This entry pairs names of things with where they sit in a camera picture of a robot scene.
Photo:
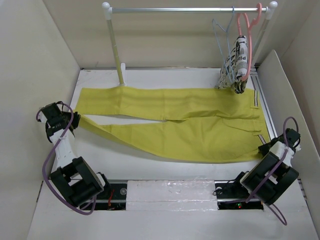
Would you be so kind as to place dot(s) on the yellow trousers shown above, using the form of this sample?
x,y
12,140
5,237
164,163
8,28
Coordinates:
x,y
204,125

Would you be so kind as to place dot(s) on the light blue wire hanger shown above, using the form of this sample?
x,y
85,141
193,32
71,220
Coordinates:
x,y
222,36

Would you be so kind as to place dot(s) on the white foam block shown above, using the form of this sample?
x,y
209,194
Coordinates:
x,y
171,195

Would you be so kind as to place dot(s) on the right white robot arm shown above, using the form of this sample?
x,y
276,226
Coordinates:
x,y
272,176

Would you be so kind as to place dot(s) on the white clothes rack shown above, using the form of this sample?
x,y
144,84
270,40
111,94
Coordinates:
x,y
109,11

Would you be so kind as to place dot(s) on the aluminium side rail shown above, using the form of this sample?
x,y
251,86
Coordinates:
x,y
267,115

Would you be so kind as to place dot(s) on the pink plastic hanger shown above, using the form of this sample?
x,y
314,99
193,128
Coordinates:
x,y
244,45

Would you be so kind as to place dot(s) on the newspaper print garment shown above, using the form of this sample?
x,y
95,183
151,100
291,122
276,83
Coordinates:
x,y
235,67

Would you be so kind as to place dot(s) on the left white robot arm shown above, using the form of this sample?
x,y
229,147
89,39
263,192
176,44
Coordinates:
x,y
68,175

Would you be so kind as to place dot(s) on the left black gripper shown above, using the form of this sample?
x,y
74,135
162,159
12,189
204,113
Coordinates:
x,y
76,121

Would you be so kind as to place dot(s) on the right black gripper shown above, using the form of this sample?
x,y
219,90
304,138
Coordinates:
x,y
263,148

